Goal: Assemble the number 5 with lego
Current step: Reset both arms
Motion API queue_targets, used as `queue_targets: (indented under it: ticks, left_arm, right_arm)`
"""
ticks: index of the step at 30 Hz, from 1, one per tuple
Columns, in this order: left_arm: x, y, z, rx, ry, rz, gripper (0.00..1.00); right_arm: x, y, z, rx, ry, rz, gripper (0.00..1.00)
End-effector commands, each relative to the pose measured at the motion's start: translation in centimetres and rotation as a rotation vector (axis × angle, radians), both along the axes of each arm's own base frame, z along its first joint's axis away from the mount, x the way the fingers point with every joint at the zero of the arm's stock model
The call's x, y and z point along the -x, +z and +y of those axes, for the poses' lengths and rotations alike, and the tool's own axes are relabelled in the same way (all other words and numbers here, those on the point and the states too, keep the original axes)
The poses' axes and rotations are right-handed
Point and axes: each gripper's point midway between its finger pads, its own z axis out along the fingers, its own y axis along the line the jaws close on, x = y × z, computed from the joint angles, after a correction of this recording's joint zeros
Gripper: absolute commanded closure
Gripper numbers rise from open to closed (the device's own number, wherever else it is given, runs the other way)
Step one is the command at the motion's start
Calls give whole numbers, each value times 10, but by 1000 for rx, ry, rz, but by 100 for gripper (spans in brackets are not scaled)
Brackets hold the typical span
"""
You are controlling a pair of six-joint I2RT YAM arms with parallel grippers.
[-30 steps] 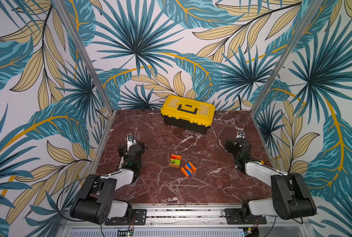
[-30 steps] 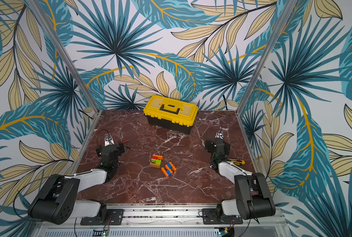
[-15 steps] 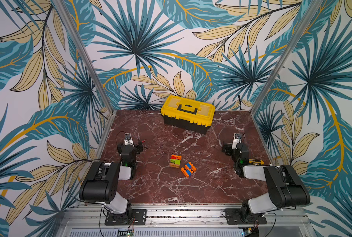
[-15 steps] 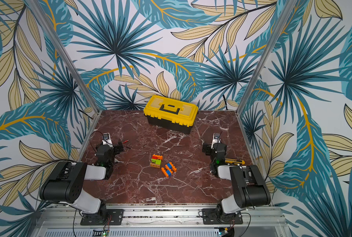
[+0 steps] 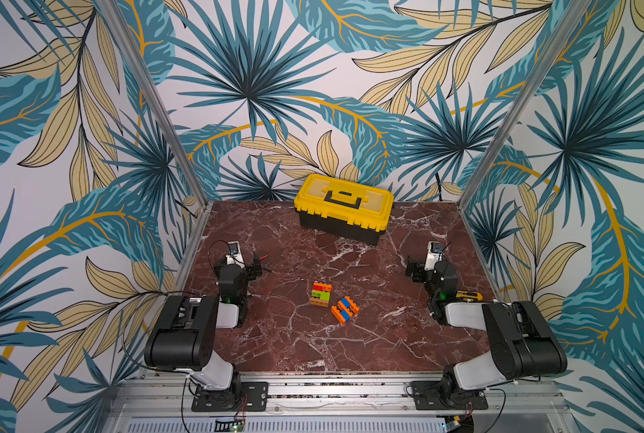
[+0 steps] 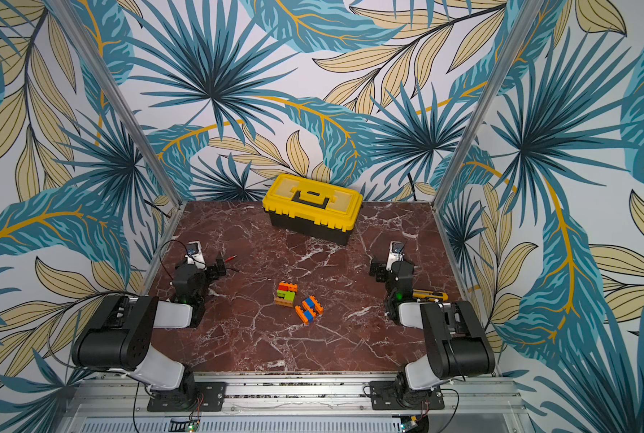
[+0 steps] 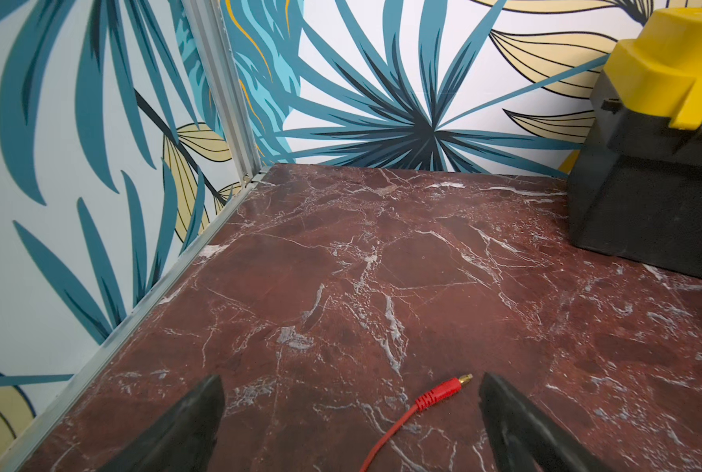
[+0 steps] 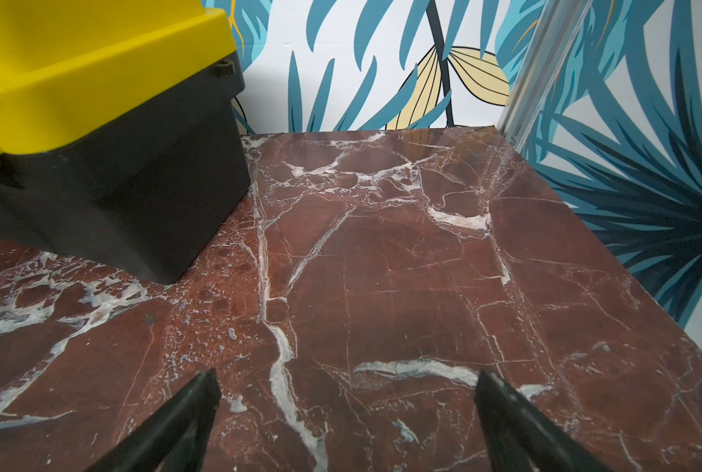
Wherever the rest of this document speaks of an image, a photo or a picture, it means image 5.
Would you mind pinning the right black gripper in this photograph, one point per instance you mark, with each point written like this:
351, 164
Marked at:
418, 271

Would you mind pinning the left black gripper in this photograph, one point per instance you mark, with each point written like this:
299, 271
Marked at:
249, 269

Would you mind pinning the tan 2x4 brick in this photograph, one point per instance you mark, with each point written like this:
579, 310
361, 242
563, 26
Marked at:
318, 302

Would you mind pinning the orange 2x4 brick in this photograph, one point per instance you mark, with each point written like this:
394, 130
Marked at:
342, 306
323, 286
354, 308
334, 310

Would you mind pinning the green 2x4 brick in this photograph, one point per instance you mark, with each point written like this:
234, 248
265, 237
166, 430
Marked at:
324, 296

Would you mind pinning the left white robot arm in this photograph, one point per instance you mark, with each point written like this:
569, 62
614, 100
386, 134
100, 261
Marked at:
183, 338

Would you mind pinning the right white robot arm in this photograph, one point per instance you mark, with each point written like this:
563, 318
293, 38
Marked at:
521, 343

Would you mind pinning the yellow utility knife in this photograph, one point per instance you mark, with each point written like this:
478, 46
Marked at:
464, 296

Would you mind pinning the yellow black toolbox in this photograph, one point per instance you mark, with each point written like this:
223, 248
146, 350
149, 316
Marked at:
343, 208

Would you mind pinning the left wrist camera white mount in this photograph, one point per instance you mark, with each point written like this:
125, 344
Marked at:
234, 254

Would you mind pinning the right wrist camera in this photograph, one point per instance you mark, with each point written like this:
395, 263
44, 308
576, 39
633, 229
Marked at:
434, 255

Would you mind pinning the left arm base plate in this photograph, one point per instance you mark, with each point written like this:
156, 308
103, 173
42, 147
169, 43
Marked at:
242, 396

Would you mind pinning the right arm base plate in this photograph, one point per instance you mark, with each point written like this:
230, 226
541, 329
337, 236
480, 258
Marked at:
440, 396

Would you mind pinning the aluminium front rail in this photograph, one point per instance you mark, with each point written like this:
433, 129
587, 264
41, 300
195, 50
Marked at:
336, 402

